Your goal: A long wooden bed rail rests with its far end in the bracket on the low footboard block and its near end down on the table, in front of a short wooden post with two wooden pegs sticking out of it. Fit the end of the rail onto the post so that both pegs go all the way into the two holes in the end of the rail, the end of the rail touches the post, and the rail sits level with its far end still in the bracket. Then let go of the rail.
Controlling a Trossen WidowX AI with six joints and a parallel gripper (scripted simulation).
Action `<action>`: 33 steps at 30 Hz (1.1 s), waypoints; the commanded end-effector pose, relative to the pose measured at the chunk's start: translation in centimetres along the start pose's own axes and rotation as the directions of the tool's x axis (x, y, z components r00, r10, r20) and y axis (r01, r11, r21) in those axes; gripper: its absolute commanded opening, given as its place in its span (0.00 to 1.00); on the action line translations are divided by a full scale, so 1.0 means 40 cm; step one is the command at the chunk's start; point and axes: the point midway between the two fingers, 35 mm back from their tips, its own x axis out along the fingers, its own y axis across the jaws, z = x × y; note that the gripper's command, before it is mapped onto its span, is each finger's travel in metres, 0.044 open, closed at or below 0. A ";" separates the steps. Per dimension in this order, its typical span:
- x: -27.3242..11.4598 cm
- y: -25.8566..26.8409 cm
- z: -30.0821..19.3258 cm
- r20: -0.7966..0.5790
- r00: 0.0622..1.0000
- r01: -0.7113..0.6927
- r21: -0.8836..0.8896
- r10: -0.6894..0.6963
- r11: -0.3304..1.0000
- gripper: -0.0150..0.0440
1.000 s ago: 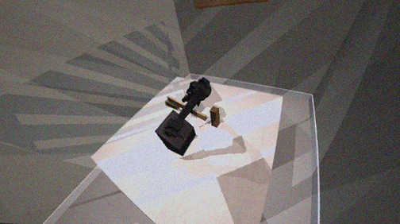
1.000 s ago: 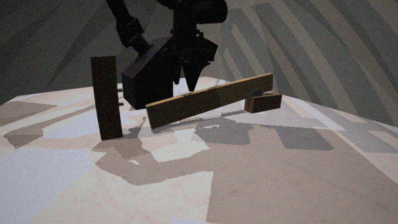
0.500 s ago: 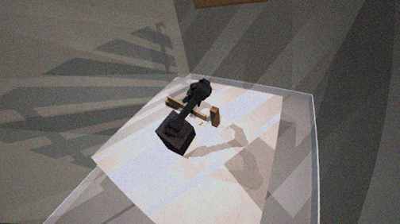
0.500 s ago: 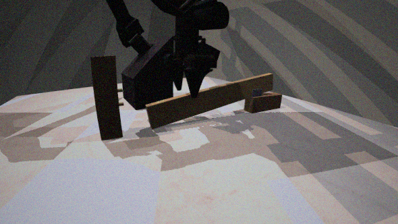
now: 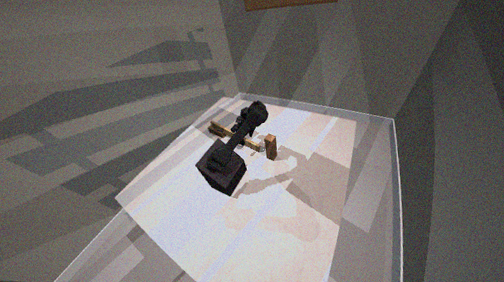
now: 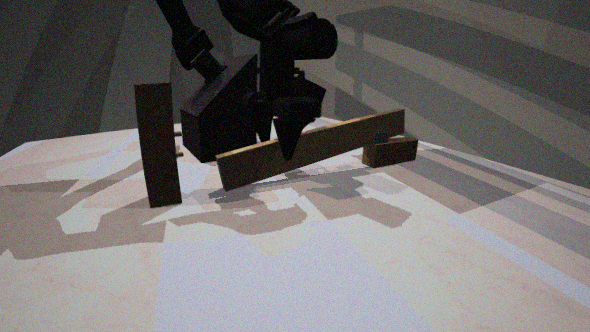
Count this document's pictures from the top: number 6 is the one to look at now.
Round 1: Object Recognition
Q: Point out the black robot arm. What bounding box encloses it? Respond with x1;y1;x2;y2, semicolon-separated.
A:
156;0;338;104

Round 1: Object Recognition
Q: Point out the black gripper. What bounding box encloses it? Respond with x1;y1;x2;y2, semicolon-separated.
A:
243;60;322;160

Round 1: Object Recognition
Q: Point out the long brown wooden rail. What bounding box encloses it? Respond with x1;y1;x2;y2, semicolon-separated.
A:
216;108;405;191

